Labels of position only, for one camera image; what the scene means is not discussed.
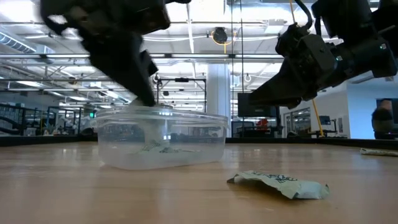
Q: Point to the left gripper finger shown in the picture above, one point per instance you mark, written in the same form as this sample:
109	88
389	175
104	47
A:
124	71
150	63

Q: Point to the person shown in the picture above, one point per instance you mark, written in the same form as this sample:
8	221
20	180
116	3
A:
382	119

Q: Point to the black monitor screen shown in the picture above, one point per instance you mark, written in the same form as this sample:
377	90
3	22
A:
255	110

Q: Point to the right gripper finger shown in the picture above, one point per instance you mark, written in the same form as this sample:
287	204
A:
293	105
276	90

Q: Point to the white building pillar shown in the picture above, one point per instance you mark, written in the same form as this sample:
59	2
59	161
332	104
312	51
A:
218	93

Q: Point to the red chair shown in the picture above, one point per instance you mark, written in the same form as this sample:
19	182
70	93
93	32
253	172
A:
262	123

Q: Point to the black metal frame stand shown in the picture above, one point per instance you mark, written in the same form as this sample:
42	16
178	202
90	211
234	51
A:
182	80

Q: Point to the clear plastic bin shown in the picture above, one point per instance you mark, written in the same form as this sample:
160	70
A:
199	137

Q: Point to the black overhead frame bar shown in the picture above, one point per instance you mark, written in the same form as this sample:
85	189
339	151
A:
199	56

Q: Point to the black table edge rail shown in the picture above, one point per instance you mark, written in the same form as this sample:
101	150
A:
311	141

